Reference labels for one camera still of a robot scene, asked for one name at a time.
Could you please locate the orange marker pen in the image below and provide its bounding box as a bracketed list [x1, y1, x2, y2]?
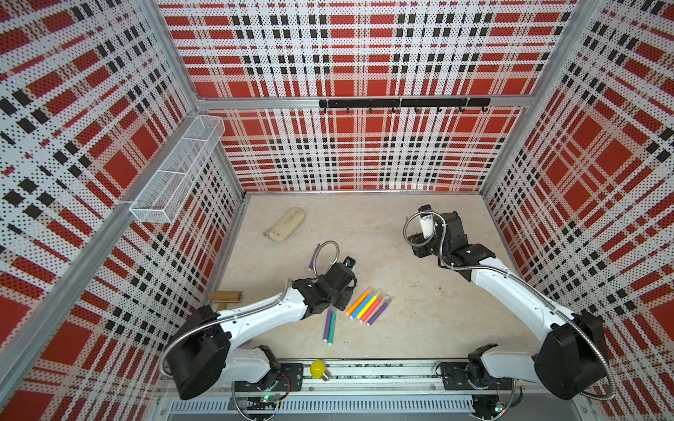
[346, 288, 371, 317]

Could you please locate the yellow marker pen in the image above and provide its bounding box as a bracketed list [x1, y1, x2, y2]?
[356, 292, 380, 321]

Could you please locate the purple marker pen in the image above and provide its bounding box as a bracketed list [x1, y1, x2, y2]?
[308, 244, 321, 274]

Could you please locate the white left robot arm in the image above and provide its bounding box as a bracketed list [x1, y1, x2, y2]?
[158, 257, 357, 400]

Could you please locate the green marker pen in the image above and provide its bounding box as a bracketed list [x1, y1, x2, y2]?
[326, 312, 337, 346]

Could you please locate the purple marker beside green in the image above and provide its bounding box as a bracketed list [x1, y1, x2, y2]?
[323, 307, 333, 342]

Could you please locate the purple marker in row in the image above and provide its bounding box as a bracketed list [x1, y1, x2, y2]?
[366, 298, 392, 326]

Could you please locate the yellow light bulb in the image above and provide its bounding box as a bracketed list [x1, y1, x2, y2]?
[310, 360, 331, 382]

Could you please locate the wooden roller tool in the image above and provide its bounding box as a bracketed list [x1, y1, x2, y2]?
[208, 291, 242, 312]

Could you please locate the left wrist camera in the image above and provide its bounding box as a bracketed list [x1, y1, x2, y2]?
[343, 256, 356, 269]

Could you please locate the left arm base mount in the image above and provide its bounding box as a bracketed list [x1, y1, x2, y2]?
[235, 363, 305, 392]

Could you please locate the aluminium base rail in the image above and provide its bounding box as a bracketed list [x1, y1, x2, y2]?
[149, 359, 599, 420]

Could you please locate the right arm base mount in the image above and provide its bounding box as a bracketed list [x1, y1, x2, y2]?
[435, 361, 513, 392]

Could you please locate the black hook rail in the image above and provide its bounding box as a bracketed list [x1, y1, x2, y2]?
[319, 98, 491, 111]

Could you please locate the white wire mesh basket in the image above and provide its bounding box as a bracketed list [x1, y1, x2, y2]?
[130, 115, 224, 225]

